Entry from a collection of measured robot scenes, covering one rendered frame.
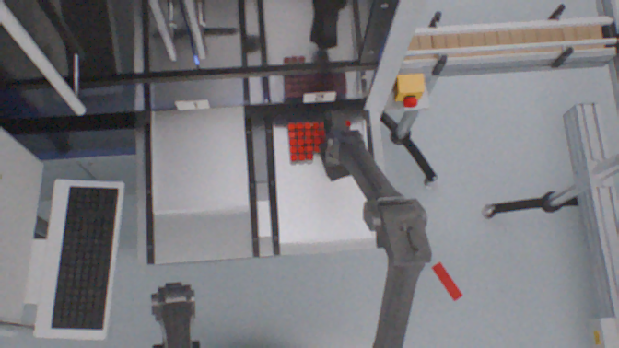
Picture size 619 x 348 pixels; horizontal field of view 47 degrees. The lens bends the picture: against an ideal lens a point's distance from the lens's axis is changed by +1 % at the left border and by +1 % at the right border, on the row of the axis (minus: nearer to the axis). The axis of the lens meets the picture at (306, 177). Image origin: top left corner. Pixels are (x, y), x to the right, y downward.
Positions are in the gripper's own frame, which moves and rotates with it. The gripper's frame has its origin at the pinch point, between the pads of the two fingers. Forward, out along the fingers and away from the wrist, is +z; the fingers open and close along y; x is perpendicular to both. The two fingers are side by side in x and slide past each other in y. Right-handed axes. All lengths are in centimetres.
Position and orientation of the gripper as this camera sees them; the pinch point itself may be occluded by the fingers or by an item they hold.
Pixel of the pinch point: (333, 168)
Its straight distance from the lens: 191.6
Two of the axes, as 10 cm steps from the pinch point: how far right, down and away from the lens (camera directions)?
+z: -0.2, 2.5, 9.7
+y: -3.2, -9.2, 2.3
